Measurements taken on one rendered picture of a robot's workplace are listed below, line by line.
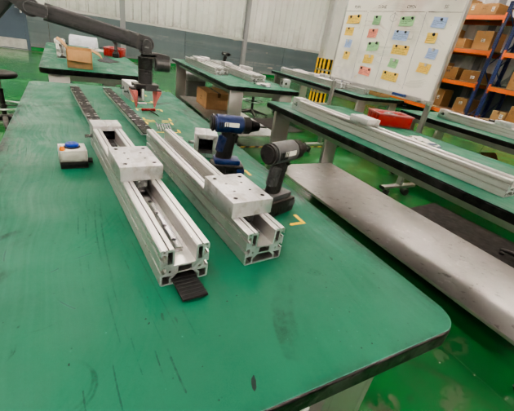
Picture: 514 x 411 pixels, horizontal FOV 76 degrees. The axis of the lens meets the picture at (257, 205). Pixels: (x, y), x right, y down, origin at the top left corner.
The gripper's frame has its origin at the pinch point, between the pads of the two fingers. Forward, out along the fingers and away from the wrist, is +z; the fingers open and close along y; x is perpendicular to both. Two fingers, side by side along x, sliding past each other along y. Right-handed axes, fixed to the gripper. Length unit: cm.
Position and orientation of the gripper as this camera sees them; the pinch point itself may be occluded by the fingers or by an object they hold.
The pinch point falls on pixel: (145, 104)
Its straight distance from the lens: 158.0
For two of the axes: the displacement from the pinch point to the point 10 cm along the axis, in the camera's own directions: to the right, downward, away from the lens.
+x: -5.4, -4.5, 7.1
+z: -1.5, 8.8, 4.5
